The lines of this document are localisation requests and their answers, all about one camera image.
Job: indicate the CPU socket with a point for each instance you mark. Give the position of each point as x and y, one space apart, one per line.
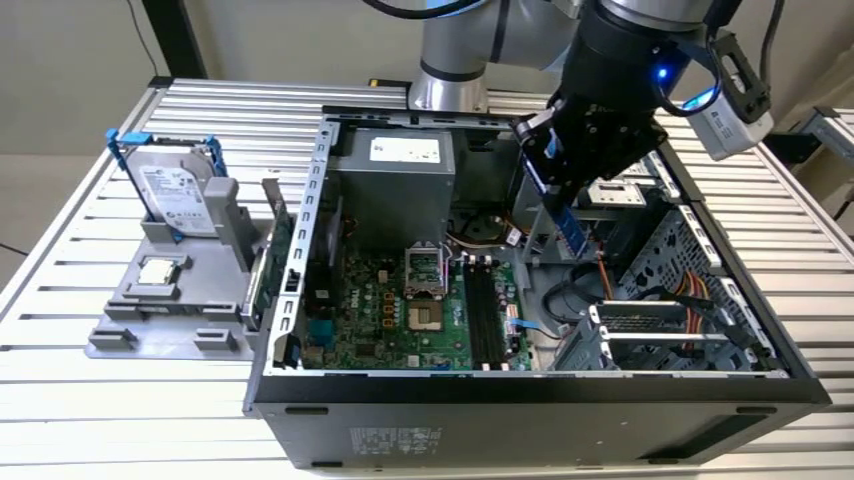
425 316

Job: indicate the green graphics card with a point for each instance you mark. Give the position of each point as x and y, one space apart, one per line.
283 235

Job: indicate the neighbouring slatted table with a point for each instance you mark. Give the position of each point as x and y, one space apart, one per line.
834 125

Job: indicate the RAM slot white clips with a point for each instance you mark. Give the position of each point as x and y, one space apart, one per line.
479 310
496 310

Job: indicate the hard disk in blue carrier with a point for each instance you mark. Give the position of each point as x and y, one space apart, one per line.
169 190

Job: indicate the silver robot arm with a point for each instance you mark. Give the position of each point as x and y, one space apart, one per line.
460 55

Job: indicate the silver drive bay cage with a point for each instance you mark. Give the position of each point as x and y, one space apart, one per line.
616 195

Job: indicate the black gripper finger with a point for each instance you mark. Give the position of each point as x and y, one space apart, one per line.
549 175

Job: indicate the grey power supply unit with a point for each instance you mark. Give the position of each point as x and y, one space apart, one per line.
393 200

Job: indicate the grey parts rack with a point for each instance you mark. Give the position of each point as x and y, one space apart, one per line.
193 280

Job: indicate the green motherboard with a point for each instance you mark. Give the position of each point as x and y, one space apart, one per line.
360 320

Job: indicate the metal disk bay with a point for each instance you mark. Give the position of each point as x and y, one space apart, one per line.
640 311

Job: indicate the silver CPU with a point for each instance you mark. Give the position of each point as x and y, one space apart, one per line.
156 272

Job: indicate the socket locking lever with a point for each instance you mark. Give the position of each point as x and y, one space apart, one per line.
444 270

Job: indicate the black PC case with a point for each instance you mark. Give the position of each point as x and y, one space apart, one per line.
467 430

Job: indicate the small yellow black connector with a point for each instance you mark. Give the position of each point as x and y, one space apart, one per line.
376 82

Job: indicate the black frame post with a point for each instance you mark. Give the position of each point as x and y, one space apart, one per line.
176 40

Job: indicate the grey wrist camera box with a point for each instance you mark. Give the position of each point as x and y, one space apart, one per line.
730 132

